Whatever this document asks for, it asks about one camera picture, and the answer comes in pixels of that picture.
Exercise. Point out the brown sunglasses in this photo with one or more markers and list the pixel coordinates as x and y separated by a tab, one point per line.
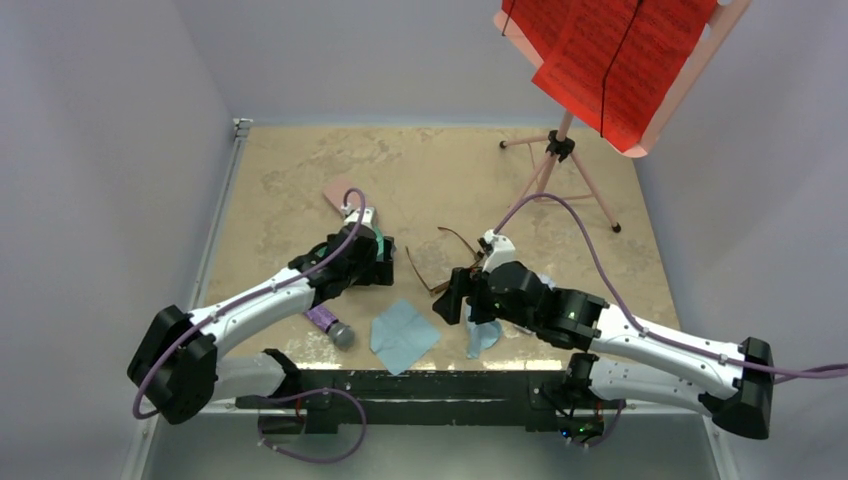
431	262

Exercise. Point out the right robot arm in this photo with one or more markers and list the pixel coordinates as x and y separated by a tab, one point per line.
619	358

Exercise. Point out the teal glasses case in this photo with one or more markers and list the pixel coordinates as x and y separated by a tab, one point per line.
366	245

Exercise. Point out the red sheet music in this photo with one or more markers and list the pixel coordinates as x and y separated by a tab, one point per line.
610	63

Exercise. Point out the blue cleaning cloth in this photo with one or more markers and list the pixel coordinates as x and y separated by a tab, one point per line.
400	336
481	336

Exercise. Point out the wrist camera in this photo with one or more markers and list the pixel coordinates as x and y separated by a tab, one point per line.
498	250
365	216

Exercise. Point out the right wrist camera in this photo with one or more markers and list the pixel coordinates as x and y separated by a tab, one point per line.
498	250

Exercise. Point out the aluminium frame rail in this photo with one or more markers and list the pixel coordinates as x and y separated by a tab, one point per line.
139	450

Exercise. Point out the purple microphone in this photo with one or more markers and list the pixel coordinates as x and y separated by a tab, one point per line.
341	335

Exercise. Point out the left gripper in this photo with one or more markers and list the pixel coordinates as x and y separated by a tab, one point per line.
377	273

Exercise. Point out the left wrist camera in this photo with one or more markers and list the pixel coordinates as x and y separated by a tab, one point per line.
365	216

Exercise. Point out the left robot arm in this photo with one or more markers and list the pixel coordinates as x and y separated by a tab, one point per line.
179	361

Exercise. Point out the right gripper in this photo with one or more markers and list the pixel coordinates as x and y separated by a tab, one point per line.
463	280

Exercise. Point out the pink glasses case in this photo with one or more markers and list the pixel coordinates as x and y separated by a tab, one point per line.
336	193

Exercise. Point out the crumpled blue cleaning cloth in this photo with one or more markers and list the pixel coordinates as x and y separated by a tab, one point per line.
481	336

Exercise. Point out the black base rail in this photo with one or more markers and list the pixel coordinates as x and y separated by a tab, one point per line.
534	400

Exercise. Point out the white folded glasses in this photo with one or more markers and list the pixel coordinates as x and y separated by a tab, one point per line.
546	280

